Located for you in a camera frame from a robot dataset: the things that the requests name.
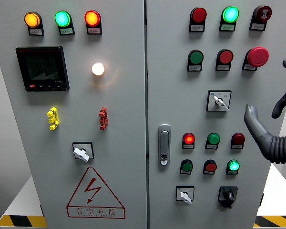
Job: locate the dark red round lamp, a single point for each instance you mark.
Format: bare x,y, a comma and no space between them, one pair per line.
238,139

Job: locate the small lit green button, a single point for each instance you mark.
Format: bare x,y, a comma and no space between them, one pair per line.
233,166

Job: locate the black cabinet hinge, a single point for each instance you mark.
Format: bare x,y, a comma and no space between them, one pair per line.
262,200
42,211

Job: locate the unlit green round lamp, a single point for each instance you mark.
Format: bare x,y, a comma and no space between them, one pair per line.
213,139

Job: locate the small red push button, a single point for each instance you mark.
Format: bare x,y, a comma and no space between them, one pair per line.
211,167

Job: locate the black yellow striped tape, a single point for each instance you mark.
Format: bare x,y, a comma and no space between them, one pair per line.
21,221
271,221

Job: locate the lit red round lamp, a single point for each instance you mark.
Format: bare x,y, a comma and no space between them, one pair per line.
92,18
188,139

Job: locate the small green push button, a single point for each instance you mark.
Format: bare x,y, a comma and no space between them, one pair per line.
187,167

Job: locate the large red stop button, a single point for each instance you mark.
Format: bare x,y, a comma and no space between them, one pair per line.
257,56

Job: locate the silver door lock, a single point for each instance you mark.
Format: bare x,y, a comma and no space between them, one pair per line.
164,143

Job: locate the pale grey door with lock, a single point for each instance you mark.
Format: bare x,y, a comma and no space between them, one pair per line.
176,95

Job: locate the dark red buzzer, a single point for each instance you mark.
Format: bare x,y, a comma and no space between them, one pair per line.
262,13

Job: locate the lit green round lamp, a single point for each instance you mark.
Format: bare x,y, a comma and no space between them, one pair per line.
230,14
62,19

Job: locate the unlit red round lamp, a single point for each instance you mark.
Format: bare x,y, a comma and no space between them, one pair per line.
198,15

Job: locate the pale grey door with display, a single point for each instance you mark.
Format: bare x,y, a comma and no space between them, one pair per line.
124,107

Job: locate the red warning triangle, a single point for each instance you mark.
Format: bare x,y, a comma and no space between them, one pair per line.
93,188

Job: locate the white lamp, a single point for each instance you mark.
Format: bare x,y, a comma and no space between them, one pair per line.
98,69

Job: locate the black display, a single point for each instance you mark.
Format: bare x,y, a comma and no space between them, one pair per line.
41,66

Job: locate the yellow round lamp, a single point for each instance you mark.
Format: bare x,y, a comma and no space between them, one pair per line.
32,20

